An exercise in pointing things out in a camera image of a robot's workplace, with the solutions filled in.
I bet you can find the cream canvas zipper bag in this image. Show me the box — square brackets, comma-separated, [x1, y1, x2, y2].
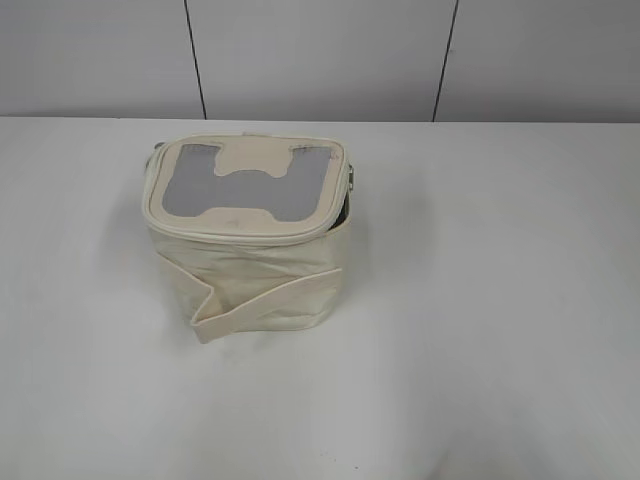
[141, 134, 353, 343]

